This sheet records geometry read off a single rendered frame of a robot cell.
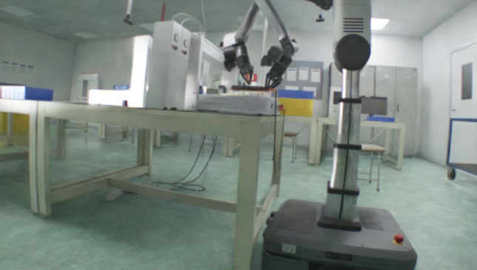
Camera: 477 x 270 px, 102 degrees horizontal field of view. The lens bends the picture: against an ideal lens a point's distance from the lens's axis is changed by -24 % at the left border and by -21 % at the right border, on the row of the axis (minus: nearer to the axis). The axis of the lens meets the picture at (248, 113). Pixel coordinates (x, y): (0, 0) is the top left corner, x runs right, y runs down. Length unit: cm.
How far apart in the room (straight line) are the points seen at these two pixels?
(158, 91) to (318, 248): 104
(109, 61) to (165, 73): 705
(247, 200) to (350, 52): 76
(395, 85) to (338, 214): 468
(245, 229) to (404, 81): 511
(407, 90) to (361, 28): 466
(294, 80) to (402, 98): 244
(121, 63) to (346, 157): 734
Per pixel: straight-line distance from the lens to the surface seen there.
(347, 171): 116
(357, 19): 117
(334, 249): 107
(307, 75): 578
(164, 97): 128
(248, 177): 99
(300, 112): 405
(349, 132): 115
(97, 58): 874
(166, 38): 135
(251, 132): 96
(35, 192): 195
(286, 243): 107
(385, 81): 561
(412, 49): 648
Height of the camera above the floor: 76
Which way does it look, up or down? level
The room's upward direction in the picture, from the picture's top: 4 degrees clockwise
